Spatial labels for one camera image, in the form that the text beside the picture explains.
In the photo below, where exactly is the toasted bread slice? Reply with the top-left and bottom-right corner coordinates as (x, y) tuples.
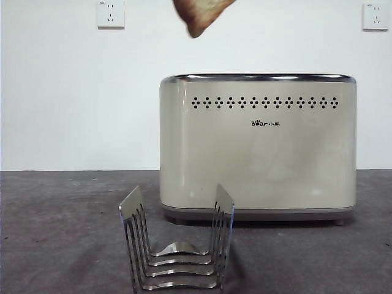
(171, 0), (236, 39)

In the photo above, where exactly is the cream toaster with chrome top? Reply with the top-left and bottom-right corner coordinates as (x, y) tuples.
(158, 72), (358, 227)

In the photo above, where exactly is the stainless steel bread rack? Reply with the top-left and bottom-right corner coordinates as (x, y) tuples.
(118, 183), (236, 292)

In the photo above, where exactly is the white wall socket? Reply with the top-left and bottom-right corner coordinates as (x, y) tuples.
(97, 0), (126, 30)
(362, 2), (389, 32)

